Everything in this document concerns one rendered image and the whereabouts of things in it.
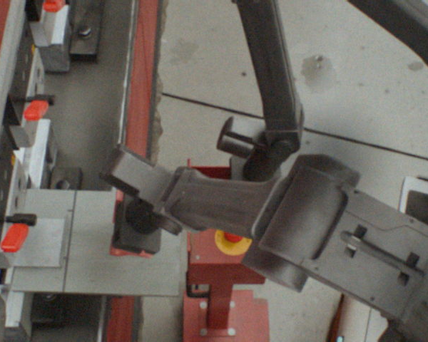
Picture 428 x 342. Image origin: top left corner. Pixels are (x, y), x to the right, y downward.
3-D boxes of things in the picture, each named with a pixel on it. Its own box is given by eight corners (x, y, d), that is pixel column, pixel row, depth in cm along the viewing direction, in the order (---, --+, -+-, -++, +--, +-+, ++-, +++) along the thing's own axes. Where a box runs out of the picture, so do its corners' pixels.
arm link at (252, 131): (296, 148, 126) (302, 110, 131) (233, 126, 124) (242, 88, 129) (271, 183, 136) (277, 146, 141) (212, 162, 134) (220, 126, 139)
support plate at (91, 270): (178, 298, 117) (177, 296, 116) (11, 292, 117) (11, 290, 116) (182, 196, 126) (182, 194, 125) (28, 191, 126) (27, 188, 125)
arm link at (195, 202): (317, 301, 59) (378, 183, 60) (259, 268, 57) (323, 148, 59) (176, 242, 100) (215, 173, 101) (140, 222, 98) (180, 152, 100)
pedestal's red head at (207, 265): (265, 285, 153) (273, 251, 138) (187, 285, 153) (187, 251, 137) (260, 199, 163) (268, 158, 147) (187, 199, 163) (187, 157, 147)
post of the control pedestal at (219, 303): (227, 328, 204) (238, 252, 157) (207, 328, 204) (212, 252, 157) (227, 309, 207) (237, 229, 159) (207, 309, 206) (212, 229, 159)
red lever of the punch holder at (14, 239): (20, 243, 93) (37, 211, 102) (-12, 241, 93) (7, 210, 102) (21, 255, 94) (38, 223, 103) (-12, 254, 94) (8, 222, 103)
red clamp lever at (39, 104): (41, 110, 103) (55, 92, 112) (12, 110, 103) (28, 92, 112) (42, 123, 104) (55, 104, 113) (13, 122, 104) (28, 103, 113)
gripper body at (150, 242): (114, 246, 108) (137, 229, 102) (120, 184, 113) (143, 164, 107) (154, 256, 110) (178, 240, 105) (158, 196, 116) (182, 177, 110)
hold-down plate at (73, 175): (64, 328, 126) (61, 322, 123) (32, 326, 126) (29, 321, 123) (83, 174, 141) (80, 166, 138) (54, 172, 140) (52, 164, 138)
